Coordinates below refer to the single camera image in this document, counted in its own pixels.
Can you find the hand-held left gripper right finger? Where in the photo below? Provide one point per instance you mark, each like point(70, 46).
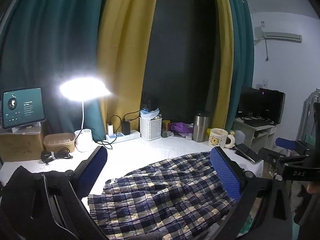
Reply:
point(225, 173)

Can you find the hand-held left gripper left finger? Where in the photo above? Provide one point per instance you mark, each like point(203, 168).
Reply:
point(93, 166)

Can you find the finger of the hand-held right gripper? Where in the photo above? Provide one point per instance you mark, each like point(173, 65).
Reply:
point(272, 158)
point(286, 143)

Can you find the blue yellow plaid pants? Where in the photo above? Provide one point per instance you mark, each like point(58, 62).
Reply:
point(162, 195)

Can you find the person's right hand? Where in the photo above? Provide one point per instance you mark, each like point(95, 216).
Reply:
point(314, 188)

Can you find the black smartphone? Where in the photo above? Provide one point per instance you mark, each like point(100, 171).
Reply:
point(248, 153)

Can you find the white desk lamp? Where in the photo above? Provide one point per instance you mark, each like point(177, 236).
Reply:
point(85, 141)

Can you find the grey computer desk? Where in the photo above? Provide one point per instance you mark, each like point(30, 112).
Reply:
point(255, 130)

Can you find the white cartoon mug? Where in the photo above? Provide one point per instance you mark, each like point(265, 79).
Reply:
point(218, 138)

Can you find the grey metal rack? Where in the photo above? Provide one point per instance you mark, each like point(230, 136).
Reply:
point(306, 110)

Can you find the beige lidded container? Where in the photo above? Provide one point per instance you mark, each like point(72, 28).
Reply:
point(59, 142)

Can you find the small yellow box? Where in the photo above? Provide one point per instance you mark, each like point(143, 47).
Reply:
point(209, 135)

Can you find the white charger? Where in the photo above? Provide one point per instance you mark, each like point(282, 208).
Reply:
point(110, 128)

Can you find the white power strip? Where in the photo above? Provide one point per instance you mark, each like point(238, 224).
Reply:
point(123, 137)

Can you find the black computer monitor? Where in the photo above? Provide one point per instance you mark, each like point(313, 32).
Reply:
point(265, 102)

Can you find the stainless steel tumbler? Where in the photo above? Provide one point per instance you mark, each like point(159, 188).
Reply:
point(200, 127)

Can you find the purple cloth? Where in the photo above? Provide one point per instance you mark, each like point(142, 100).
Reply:
point(182, 127)

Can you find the white plastic basket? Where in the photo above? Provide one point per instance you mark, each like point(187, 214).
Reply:
point(150, 128)

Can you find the small green figurine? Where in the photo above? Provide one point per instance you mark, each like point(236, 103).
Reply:
point(165, 134)

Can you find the yellow lidded jar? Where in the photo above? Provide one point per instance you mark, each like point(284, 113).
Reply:
point(166, 125)

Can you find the blue face mask pack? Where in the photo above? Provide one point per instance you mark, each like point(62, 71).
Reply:
point(149, 113)

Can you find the white tablet stand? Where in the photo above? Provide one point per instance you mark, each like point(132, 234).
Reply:
point(25, 128)

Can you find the cardboard box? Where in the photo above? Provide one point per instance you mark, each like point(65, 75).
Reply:
point(17, 146)

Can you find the tablet with teal screen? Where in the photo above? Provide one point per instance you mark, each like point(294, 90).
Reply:
point(22, 107)

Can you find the teal curtain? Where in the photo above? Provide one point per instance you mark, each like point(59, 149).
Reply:
point(50, 42)
point(243, 55)

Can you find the yellow curtain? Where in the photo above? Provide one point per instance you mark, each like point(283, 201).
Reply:
point(120, 42)
point(223, 67)

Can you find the white air conditioner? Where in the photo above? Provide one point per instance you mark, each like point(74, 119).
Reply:
point(280, 35)

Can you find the dark window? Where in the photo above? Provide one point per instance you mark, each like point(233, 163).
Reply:
point(180, 55)

